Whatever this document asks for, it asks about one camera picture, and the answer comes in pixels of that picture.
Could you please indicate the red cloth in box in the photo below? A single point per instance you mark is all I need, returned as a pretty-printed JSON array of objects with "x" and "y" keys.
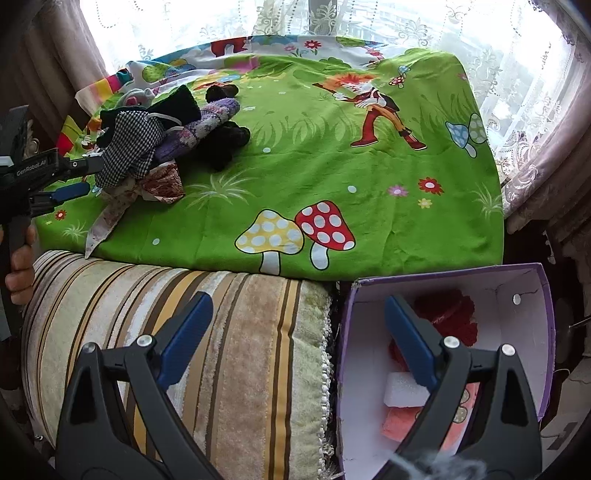
[{"x": 450, "y": 312}]

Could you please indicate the white lace curtain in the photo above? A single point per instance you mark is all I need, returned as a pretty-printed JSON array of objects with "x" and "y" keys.
[{"x": 523, "y": 63}]

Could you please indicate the black knit sock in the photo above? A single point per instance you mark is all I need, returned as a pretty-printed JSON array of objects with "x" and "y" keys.
[{"x": 215, "y": 152}]

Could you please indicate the purple floral knit sock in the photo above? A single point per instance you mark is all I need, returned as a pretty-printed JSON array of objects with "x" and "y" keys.
[{"x": 179, "y": 140}]

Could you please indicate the cream floral fabric strip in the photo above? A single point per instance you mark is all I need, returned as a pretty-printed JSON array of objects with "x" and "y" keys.
[{"x": 117, "y": 201}]

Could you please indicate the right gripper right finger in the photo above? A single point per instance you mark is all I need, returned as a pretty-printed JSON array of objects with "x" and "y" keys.
[{"x": 501, "y": 440}]

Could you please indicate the red floral patterned cloth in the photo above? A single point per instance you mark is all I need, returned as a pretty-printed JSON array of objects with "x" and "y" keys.
[{"x": 162, "y": 184}]

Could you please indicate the purple cardboard box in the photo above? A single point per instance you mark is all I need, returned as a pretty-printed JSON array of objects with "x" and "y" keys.
[{"x": 513, "y": 305}]

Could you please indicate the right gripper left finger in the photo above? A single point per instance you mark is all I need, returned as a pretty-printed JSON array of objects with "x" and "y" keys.
[{"x": 95, "y": 439}]

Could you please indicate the person's left hand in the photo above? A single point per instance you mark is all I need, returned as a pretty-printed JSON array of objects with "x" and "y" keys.
[{"x": 20, "y": 279}]

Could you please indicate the white foam block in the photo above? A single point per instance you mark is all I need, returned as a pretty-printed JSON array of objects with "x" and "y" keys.
[{"x": 402, "y": 391}]

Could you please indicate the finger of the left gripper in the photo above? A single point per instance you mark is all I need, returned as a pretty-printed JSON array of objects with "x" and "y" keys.
[
  {"x": 81, "y": 167},
  {"x": 69, "y": 191}
]

